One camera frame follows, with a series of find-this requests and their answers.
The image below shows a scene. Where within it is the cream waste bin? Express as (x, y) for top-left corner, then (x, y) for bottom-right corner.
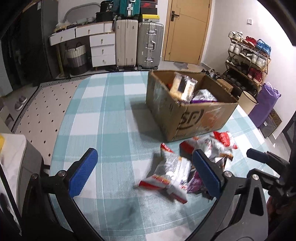
(238, 91), (258, 114)

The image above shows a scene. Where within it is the SF Express cardboard box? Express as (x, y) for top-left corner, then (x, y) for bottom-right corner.
(146, 70), (238, 142)

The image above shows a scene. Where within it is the small white red snack bag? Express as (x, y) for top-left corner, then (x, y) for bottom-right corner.
(139, 143), (191, 204)

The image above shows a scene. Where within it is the grey slippers pair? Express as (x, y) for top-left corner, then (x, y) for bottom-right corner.
(15, 96), (27, 111)

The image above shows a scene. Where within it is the wooden door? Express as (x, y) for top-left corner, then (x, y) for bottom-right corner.
(162, 0), (212, 65)

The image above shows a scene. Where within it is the red chips bag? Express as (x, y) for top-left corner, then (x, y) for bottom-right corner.
(166, 83), (173, 90)

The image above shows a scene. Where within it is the red white snack pouch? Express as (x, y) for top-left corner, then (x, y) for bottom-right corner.
(213, 131), (238, 149)

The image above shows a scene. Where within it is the silver noodle snack bag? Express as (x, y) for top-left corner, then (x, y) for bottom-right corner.
(180, 136), (233, 163)

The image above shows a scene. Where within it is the teal hard suitcase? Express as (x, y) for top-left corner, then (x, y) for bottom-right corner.
(119, 0), (140, 17)

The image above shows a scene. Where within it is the woven laundry basket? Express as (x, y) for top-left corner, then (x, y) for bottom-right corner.
(66, 42), (89, 76)

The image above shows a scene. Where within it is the silver purple snack bag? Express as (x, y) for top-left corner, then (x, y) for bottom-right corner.
(190, 89), (217, 103)

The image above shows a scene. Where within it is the person's right hand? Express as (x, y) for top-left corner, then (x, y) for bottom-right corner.
(266, 197), (295, 235)

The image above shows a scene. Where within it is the stack of shoe boxes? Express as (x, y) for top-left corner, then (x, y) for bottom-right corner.
(139, 0), (160, 23)

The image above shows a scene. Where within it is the wooden shoe rack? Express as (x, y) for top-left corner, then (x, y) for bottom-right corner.
(223, 38), (271, 97)

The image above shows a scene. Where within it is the silver aluminium suitcase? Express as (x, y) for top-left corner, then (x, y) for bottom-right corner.
(137, 22), (164, 70)

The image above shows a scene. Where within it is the dotted floor mat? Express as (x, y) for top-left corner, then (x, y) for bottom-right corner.
(12, 75), (88, 165)

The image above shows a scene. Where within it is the pink purple candy bag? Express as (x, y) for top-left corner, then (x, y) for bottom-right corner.
(187, 171), (213, 200)

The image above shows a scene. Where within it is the beige hard suitcase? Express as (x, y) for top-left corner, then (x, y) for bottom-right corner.
(115, 20), (138, 69)

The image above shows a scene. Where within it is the teal white plaid tablecloth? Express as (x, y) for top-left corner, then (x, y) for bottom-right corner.
(49, 71), (282, 241)

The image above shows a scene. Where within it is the black refrigerator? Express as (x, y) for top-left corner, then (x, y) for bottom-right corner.
(1, 1), (60, 90)

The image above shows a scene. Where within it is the clear cracker pack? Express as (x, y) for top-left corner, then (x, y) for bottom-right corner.
(170, 72), (198, 103)

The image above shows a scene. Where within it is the grey oval mirror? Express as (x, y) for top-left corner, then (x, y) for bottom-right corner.
(61, 2), (101, 23)

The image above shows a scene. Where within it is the white drawer desk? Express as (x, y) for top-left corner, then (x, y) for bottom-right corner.
(49, 22), (115, 67)

